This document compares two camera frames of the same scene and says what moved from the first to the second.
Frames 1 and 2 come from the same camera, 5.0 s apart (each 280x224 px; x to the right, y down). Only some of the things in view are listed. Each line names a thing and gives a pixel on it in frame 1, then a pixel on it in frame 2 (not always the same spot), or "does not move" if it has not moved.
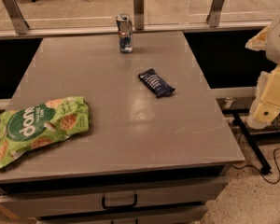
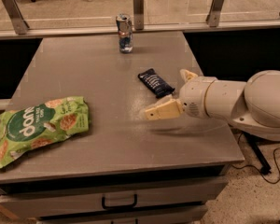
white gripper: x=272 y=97 -> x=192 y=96
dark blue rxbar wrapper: x=157 y=84 does not move
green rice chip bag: x=36 y=126 does not move
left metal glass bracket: x=16 y=15 does not move
